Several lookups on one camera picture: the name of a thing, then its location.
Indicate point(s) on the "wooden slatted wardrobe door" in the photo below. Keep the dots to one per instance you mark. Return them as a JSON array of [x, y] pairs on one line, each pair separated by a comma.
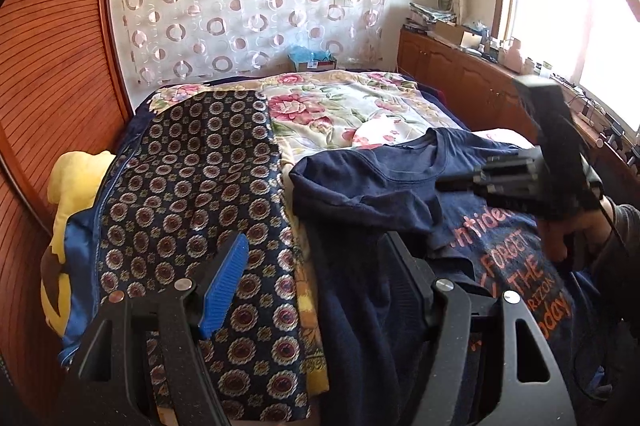
[[55, 81]]

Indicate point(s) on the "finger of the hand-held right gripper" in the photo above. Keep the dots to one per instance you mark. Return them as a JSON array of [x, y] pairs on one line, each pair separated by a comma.
[[480, 191], [510, 166]]

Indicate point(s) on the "navy medallion patterned blanket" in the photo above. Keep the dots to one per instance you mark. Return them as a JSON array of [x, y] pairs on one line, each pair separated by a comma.
[[200, 186]]

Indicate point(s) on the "blue plastic bag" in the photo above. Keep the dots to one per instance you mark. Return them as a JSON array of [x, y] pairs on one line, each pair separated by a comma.
[[307, 55]]

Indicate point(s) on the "navy blue printed t-shirt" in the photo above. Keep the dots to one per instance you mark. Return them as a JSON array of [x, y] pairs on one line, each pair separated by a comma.
[[380, 226]]

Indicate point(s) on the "person's right hand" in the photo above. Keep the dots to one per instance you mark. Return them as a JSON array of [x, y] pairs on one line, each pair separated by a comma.
[[562, 241]]

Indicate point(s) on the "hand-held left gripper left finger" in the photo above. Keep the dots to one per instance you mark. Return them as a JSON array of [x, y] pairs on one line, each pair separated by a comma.
[[225, 286]]

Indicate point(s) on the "cardboard box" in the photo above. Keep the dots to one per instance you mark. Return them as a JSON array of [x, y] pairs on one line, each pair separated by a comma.
[[457, 33]]

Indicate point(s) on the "wooden cabinet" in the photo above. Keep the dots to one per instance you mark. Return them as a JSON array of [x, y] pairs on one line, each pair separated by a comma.
[[450, 66]]

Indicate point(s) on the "yellow plush toy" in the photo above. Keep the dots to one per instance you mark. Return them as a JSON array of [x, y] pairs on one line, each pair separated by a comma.
[[65, 186]]

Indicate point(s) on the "stack of magazines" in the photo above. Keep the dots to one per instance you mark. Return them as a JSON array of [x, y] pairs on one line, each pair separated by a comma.
[[425, 16]]

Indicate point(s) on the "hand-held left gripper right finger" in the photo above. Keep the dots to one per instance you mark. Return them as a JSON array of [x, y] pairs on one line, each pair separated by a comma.
[[407, 286]]

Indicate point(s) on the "floral quilt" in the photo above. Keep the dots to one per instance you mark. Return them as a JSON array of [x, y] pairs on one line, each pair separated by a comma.
[[345, 106]]

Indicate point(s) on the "pink bottle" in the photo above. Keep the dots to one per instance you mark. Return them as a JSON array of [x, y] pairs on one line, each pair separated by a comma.
[[514, 55]]

